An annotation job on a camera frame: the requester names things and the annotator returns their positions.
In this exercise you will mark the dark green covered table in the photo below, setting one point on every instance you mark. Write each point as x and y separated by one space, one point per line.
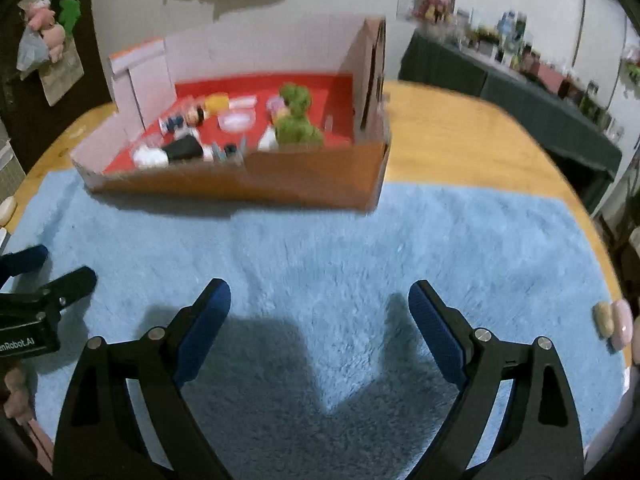
588 160

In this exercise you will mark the wooden table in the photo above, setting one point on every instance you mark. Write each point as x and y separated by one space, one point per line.
475 135

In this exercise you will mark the light blue fluffy mat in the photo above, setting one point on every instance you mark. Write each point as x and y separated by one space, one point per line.
319 371

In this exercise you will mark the pink pig plush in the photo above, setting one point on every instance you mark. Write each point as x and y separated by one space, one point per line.
41 20

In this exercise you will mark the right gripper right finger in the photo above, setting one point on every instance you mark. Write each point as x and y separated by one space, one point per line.
455 346

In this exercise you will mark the white oval soap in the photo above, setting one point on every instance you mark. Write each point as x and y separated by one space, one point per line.
7 208

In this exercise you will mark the dark wooden door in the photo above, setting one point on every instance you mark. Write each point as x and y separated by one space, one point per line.
30 122

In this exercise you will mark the yellow bottle cap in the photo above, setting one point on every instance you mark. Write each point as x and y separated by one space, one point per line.
215 103

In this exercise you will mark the white round lid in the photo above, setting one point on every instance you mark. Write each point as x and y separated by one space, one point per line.
268 141

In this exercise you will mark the orange cardboard box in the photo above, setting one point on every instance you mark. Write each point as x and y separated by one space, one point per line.
339 58

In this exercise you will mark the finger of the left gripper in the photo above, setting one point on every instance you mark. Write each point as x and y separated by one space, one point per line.
70 284
25 261

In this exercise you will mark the brown paper bag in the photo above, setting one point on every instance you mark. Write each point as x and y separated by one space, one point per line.
58 78

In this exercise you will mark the pink clothes peg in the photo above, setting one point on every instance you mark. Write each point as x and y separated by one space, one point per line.
242 102

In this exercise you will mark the teal clothes peg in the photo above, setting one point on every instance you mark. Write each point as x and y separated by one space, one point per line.
230 152

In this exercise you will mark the pink small toy in box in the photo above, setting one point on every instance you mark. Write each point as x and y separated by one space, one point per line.
277 108

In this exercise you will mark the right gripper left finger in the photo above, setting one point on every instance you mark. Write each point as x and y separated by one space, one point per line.
186 341

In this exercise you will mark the green plush on door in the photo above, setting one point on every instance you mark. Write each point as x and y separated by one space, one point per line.
70 13

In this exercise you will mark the black-haired boy figurine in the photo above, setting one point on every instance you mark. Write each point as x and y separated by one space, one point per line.
190 117

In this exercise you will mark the black and white bottle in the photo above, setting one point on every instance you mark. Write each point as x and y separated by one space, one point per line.
181 150

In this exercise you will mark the person's left hand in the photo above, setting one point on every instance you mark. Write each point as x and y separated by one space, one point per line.
17 406

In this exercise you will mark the pink rabbit plush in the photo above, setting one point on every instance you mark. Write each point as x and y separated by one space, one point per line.
432 11

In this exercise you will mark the green fuzzy ball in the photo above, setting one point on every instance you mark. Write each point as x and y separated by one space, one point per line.
297 130
297 98

